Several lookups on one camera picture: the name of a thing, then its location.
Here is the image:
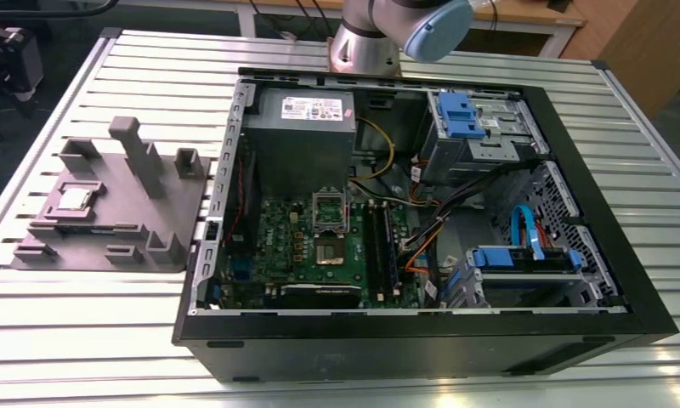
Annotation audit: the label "silver CPU green edge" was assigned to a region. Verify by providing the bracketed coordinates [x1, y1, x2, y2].
[56, 189, 97, 212]

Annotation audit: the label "metal socket cover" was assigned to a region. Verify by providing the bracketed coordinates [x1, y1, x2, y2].
[312, 185, 350, 235]

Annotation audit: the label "thin metal locking lever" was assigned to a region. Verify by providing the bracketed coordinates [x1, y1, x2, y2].
[344, 183, 354, 237]

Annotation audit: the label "CPU socket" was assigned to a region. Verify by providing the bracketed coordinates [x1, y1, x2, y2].
[312, 233, 348, 268]

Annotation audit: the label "grey parts rack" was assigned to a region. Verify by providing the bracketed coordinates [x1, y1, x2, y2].
[8, 116, 216, 273]

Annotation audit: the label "grey power supply unit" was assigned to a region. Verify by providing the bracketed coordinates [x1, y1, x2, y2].
[242, 88, 357, 201]

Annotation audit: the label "green motherboard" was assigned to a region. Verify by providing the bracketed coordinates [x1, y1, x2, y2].
[220, 182, 427, 310]

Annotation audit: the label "black graphics card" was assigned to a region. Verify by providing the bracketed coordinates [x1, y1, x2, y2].
[262, 280, 362, 310]

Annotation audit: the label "black RAM slot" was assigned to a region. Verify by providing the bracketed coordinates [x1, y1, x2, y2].
[372, 201, 389, 299]
[365, 201, 381, 299]
[378, 201, 396, 299]

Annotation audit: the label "blue drive carrier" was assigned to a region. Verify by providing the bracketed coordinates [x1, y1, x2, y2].
[436, 90, 488, 140]

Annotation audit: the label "silver optical drive cage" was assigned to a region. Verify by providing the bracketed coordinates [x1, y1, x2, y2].
[419, 88, 549, 184]

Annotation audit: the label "black PC case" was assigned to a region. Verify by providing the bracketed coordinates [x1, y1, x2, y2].
[170, 65, 680, 383]

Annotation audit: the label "hard disk in blue carrier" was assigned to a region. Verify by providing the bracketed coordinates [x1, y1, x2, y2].
[467, 245, 584, 276]

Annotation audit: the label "silver disk bay cage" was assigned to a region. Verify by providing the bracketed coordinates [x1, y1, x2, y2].
[439, 244, 628, 310]

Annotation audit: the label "wooden cabinet panel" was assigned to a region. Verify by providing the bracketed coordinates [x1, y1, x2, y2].
[560, 0, 680, 124]

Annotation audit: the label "yellow wire bundle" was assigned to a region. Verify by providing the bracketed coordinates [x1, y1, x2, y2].
[350, 116, 397, 184]

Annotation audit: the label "black white wire bundle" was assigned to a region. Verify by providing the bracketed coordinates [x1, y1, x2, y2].
[348, 176, 439, 209]

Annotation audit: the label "black cable bundle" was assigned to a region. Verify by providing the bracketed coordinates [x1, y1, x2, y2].
[404, 159, 545, 252]

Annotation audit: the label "orange wires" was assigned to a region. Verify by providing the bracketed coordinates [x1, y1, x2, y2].
[403, 248, 433, 278]

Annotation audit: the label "wooden desk white frame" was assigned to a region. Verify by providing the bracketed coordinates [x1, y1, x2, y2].
[467, 0, 588, 60]

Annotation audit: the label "blue flat wire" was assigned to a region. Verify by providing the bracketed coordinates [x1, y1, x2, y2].
[509, 203, 545, 263]

